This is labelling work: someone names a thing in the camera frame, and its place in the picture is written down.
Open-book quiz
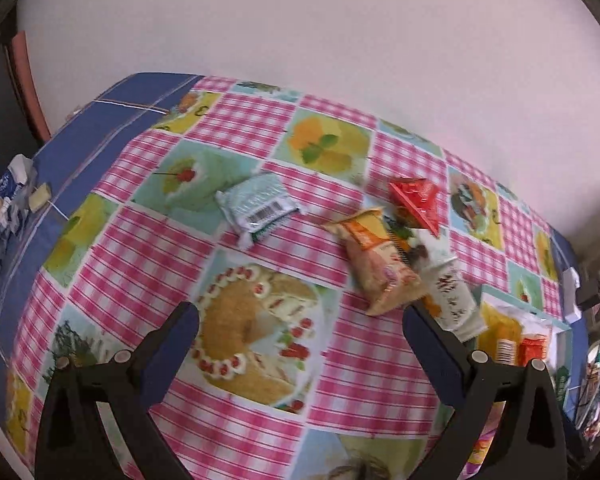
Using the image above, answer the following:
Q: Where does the orange patterned snack packet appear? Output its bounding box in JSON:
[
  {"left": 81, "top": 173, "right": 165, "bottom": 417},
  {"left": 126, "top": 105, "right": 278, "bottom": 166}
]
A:
[{"left": 517, "top": 334, "right": 550, "bottom": 366}]

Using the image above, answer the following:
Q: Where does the white peach cake packet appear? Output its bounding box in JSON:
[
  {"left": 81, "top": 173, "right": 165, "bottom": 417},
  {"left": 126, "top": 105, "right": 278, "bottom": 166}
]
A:
[{"left": 414, "top": 229, "right": 486, "bottom": 342}]

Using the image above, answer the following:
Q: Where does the beige orange snack bag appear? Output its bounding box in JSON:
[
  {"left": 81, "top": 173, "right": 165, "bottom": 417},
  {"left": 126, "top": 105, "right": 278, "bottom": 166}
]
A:
[{"left": 322, "top": 207, "right": 427, "bottom": 316}]

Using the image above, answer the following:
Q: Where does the bright red snack packet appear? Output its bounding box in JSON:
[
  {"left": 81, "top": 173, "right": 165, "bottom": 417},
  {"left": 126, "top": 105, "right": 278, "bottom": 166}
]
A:
[{"left": 388, "top": 178, "right": 440, "bottom": 237}]

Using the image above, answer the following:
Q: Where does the silver green snack packet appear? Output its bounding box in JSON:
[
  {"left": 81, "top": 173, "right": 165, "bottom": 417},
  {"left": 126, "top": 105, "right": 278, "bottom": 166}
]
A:
[{"left": 215, "top": 172, "right": 303, "bottom": 250}]

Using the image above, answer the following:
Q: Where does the yellow barcode snack packet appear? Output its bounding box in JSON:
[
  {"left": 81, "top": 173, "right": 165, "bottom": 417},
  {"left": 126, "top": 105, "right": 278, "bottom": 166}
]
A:
[{"left": 477, "top": 302, "right": 522, "bottom": 366}]

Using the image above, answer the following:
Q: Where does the white tray green rim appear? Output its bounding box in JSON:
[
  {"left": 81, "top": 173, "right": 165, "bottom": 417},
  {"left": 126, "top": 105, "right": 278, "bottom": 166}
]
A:
[{"left": 468, "top": 283, "right": 572, "bottom": 406}]

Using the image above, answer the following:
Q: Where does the black power adapter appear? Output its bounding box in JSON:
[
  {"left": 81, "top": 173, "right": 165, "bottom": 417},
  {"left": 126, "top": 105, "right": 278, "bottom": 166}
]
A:
[{"left": 576, "top": 278, "right": 600, "bottom": 311}]

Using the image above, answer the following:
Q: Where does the white power strip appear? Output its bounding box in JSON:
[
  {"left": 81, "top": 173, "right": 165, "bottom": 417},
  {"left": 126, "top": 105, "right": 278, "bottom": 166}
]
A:
[{"left": 562, "top": 266, "right": 582, "bottom": 325}]

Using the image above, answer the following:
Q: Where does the blue white crumpled packet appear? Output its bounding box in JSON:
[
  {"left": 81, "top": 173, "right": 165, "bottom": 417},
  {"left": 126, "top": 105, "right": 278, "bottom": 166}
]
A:
[{"left": 0, "top": 154, "right": 36, "bottom": 272}]

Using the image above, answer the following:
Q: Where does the small cream eraser block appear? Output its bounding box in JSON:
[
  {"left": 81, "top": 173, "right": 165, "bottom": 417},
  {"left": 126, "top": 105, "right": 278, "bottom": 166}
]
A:
[{"left": 28, "top": 183, "right": 52, "bottom": 214}]

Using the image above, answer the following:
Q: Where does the blue bed sheet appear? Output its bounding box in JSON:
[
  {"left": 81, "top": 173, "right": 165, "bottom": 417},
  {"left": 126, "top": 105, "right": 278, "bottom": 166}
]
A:
[{"left": 0, "top": 73, "right": 200, "bottom": 420}]

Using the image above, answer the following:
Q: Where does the pink checkered tablecloth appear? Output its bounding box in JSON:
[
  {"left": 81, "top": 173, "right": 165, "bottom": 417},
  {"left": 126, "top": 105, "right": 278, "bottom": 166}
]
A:
[{"left": 5, "top": 76, "right": 564, "bottom": 479}]

